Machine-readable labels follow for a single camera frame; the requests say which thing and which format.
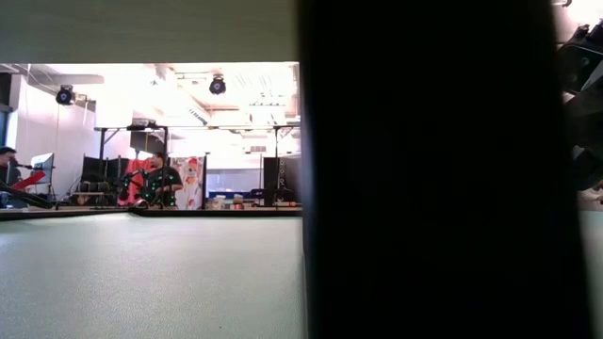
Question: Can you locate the black cable loop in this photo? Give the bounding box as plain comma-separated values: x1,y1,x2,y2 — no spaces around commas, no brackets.
0,181,54,210

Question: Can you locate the black background gantry frame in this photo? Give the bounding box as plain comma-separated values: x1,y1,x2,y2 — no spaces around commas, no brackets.
92,121,302,208

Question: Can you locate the person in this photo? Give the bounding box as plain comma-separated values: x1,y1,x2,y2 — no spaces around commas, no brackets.
0,146,23,208
144,151,184,209

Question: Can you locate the white background monitor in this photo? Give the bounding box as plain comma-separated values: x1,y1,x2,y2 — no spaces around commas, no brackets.
28,152,56,186

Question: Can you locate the glass partition panel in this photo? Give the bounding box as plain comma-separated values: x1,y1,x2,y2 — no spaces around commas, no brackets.
205,167,264,200

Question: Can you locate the black round ceiling camera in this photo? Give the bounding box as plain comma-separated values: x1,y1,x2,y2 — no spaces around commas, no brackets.
208,73,227,96
55,83,76,106

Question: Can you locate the black table frame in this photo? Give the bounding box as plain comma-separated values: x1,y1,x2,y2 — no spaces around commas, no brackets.
0,206,302,222

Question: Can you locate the green table mat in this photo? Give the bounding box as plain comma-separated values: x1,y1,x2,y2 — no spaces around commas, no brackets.
0,210,603,339

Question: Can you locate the red bar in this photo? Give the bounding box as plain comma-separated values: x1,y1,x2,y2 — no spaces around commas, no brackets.
11,169,47,190

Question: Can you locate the floral banner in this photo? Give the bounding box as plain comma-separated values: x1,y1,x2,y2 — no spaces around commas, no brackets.
169,155,207,211

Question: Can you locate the red cloth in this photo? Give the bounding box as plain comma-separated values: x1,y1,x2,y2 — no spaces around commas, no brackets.
117,157,156,207

